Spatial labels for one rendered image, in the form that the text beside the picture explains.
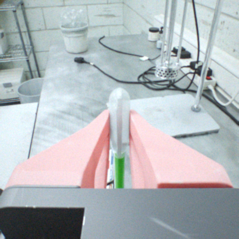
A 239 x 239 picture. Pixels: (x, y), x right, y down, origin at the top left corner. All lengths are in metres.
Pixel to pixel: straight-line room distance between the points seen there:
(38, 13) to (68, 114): 1.97
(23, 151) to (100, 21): 2.14
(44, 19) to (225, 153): 2.30
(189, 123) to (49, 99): 0.47
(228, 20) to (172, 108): 0.38
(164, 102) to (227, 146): 0.24
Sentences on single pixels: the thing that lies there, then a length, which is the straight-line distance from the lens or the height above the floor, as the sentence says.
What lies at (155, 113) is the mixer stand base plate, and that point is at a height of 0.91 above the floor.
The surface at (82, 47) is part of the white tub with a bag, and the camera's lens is 1.18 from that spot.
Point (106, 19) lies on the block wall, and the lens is 2.61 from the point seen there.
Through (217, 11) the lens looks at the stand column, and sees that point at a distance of 0.61.
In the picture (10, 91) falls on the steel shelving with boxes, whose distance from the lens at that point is 2.47.
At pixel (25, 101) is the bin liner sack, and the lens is 1.91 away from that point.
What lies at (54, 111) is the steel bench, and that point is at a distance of 0.73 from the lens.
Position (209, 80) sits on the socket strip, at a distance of 0.85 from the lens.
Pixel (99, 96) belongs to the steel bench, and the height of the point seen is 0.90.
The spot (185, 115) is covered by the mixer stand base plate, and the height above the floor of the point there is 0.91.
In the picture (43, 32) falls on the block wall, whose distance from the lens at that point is 2.63.
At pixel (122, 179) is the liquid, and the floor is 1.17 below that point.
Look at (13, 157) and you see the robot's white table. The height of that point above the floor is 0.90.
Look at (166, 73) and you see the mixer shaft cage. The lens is 0.58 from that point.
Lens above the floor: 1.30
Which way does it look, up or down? 37 degrees down
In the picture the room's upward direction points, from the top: 1 degrees counter-clockwise
